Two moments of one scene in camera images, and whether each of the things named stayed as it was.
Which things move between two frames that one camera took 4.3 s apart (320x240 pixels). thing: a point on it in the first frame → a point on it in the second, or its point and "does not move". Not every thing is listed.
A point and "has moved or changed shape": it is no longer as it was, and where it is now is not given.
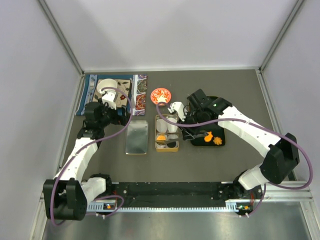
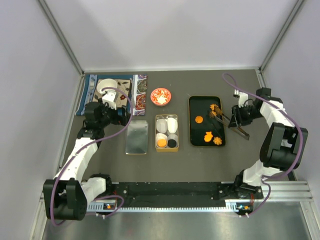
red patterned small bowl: (160, 94) does not move
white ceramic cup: (106, 83) does not move
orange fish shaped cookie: (208, 138) does not move
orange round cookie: (161, 137) → (162, 142)
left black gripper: (119, 119) does not move
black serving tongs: (180, 139) has moved or changed shape
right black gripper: (189, 131) → (237, 119)
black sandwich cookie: (172, 144) does not move
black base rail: (174, 194) does not move
